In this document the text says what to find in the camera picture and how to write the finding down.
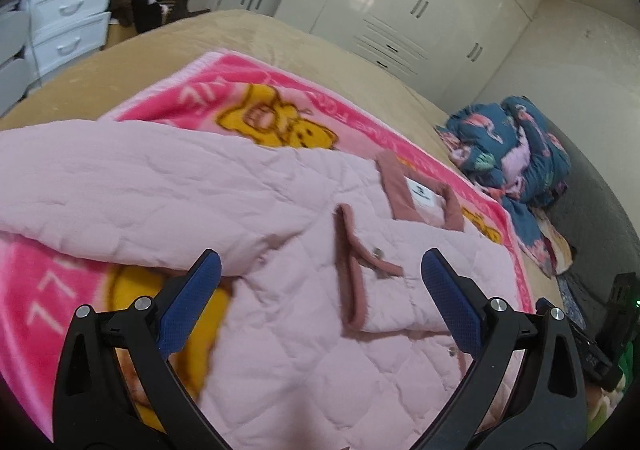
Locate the white drawer chest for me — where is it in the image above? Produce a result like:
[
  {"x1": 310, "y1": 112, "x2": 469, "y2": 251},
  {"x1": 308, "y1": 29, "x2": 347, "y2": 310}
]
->
[{"x1": 17, "y1": 0, "x2": 126, "y2": 82}]

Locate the dark clothes pile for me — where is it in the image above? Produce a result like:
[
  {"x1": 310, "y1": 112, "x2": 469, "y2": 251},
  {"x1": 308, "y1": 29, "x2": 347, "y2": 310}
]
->
[{"x1": 110, "y1": 0, "x2": 151, "y2": 31}]

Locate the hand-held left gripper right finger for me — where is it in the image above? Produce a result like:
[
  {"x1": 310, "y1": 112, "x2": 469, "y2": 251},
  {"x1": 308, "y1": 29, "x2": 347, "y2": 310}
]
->
[{"x1": 421, "y1": 247, "x2": 588, "y2": 450}]

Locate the bed with beige cover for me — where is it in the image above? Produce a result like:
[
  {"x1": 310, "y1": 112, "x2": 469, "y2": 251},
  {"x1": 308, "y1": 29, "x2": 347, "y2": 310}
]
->
[{"x1": 0, "y1": 9, "x2": 568, "y2": 316}]

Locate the blue floral quilt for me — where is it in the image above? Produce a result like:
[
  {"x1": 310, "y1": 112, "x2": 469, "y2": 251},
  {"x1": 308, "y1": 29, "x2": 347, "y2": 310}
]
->
[{"x1": 435, "y1": 96, "x2": 573, "y2": 276}]

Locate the pink printed blanket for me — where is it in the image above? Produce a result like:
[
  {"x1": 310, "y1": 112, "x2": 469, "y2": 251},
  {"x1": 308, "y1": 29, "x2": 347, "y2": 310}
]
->
[{"x1": 0, "y1": 50, "x2": 536, "y2": 431}]

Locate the grey headboard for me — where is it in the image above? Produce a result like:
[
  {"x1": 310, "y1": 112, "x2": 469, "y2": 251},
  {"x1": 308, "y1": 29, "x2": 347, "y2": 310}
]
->
[{"x1": 542, "y1": 150, "x2": 640, "y2": 331}]

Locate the pink quilted jacket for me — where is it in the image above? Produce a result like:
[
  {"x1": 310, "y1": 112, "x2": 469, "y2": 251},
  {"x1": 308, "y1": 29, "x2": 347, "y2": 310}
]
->
[{"x1": 0, "y1": 119, "x2": 523, "y2": 450}]

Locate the yellow red striped cloth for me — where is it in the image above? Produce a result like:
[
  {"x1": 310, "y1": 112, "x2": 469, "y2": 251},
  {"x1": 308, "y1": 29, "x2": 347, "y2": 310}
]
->
[{"x1": 542, "y1": 222, "x2": 572, "y2": 277}]

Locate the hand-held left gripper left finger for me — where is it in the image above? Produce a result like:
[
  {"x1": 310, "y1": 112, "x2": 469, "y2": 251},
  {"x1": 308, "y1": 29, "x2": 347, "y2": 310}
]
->
[{"x1": 52, "y1": 249, "x2": 236, "y2": 450}]

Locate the grey chair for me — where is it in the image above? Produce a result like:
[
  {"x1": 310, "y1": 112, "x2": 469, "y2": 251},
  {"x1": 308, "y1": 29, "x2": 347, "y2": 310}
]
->
[{"x1": 0, "y1": 10, "x2": 32, "y2": 118}]

